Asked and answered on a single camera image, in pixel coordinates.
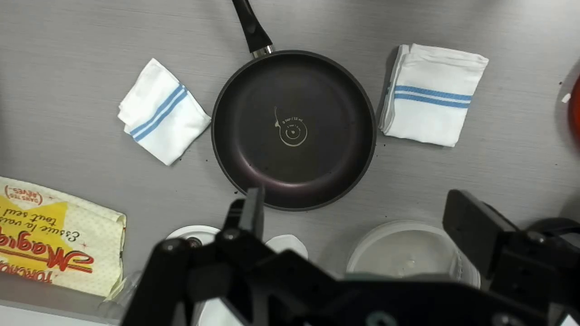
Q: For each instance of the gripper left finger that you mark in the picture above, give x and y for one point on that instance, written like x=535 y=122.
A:
x=235 y=253

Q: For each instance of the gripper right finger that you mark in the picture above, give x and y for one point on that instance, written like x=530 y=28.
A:
x=494 y=235

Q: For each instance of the black frying pan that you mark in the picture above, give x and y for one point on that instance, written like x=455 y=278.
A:
x=294 y=129

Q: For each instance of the large white blue-striped towel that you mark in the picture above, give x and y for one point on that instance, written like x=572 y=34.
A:
x=430 y=95

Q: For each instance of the small white blue-striped towel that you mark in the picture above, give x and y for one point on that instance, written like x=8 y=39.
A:
x=161 y=113

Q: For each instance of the clear plastic container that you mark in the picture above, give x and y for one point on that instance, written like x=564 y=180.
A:
x=408 y=251

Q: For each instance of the red object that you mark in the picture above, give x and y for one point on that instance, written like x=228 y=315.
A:
x=574 y=108

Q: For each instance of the yellow packet of cloths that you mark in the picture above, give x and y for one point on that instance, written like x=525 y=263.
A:
x=54 y=240

